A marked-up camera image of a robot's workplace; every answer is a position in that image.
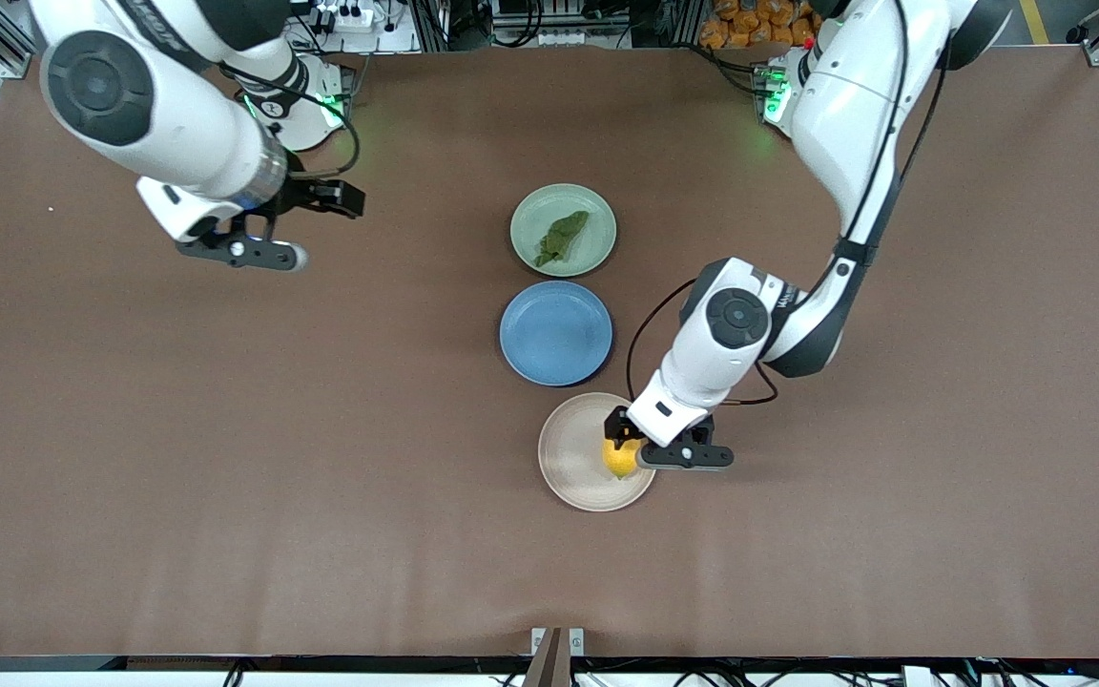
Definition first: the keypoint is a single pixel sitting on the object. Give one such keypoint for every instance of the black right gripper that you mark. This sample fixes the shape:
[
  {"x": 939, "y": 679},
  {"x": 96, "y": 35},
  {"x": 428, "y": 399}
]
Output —
[{"x": 306, "y": 193}]

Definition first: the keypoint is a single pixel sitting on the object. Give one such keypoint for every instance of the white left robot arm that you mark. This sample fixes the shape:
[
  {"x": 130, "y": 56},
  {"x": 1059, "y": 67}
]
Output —
[{"x": 845, "y": 114}]

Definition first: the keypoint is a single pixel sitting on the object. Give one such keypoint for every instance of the orange snack bag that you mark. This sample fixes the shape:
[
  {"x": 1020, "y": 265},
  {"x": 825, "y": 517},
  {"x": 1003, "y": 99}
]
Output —
[{"x": 750, "y": 24}]

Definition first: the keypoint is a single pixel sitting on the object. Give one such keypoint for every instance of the dark equipment rack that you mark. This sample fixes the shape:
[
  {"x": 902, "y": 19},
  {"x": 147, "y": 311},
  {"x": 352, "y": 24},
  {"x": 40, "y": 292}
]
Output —
[{"x": 549, "y": 19}]

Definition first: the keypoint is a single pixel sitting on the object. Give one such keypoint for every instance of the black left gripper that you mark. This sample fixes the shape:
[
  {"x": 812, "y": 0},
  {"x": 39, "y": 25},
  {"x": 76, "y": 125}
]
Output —
[{"x": 618, "y": 426}]

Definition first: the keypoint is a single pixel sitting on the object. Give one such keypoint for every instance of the blue plate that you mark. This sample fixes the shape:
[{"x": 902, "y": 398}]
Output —
[{"x": 555, "y": 334}]

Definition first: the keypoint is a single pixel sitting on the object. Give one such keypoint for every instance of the yellow lemon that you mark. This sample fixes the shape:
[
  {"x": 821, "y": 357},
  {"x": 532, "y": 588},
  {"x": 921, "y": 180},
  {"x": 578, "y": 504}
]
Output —
[{"x": 620, "y": 464}]

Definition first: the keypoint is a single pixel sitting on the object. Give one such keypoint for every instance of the green lettuce leaf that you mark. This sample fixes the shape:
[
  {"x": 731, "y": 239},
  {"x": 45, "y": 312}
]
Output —
[{"x": 561, "y": 237}]

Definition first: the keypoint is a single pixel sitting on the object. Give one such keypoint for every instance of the pale green plate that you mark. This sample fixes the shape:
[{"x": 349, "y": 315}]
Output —
[{"x": 588, "y": 243}]

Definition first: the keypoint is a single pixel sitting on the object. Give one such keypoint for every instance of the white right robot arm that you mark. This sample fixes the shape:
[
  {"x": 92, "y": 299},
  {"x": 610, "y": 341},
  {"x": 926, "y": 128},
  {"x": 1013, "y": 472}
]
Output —
[{"x": 158, "y": 105}]

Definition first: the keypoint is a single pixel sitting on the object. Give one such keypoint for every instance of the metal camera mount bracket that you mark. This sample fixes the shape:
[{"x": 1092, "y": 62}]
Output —
[{"x": 557, "y": 658}]

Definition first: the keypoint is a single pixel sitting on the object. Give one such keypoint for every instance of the white power strip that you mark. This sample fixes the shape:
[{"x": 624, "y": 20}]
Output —
[{"x": 347, "y": 16}]

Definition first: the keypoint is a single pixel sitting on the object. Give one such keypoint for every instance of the beige plate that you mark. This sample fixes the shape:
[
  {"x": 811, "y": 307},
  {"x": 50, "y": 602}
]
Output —
[{"x": 573, "y": 458}]

